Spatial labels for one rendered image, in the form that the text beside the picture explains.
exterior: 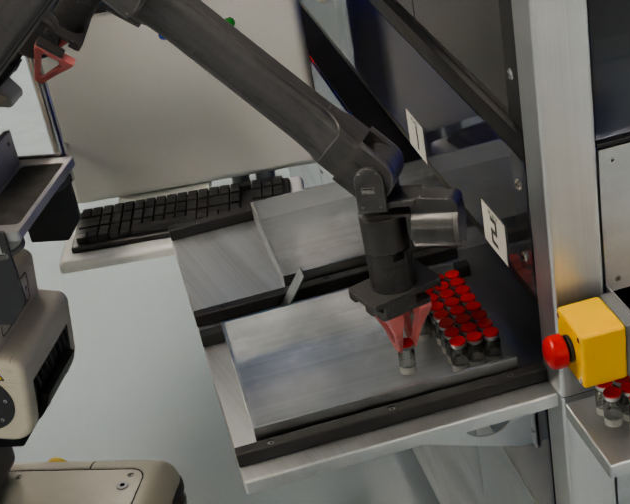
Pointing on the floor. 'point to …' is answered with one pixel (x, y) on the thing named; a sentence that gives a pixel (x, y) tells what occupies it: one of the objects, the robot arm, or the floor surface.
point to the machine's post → (562, 207)
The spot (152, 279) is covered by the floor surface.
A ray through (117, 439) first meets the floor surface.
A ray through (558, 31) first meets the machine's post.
